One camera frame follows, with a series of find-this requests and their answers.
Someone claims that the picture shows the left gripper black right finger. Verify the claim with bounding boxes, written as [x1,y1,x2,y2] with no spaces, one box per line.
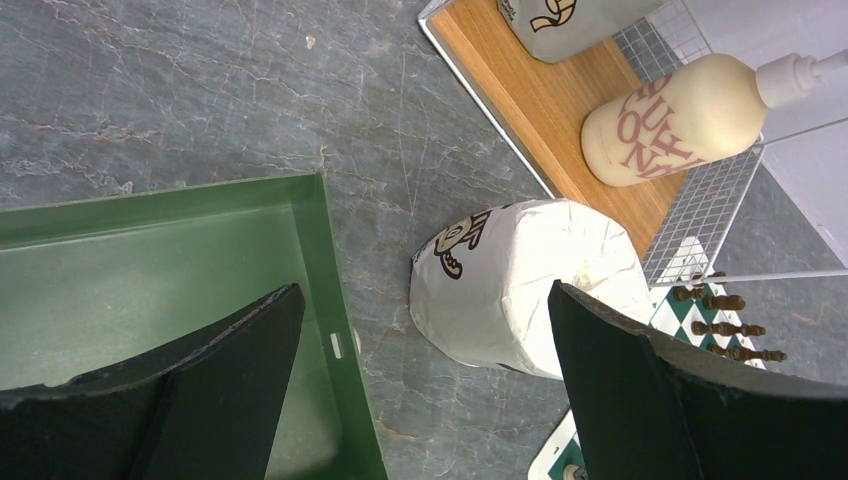
[548,282,847,479]

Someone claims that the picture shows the green plastic bin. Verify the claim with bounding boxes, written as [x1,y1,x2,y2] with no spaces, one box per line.
[1,173,387,479]

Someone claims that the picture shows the green white chess board mat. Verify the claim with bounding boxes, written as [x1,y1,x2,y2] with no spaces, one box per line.
[527,237,755,479]

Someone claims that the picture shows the grey patterned mug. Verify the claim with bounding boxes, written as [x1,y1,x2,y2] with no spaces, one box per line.
[496,0,666,64]

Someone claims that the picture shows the white wire wooden shelf rack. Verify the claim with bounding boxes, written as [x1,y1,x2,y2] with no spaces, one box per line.
[417,0,848,289]

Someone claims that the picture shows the cream bottle pink lettering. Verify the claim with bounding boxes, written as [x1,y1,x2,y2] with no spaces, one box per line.
[581,50,847,187]

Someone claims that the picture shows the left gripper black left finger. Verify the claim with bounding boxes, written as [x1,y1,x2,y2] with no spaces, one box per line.
[1,284,305,479]

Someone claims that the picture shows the white wrapped paper roll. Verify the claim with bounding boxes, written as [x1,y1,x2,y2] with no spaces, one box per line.
[409,199,654,379]

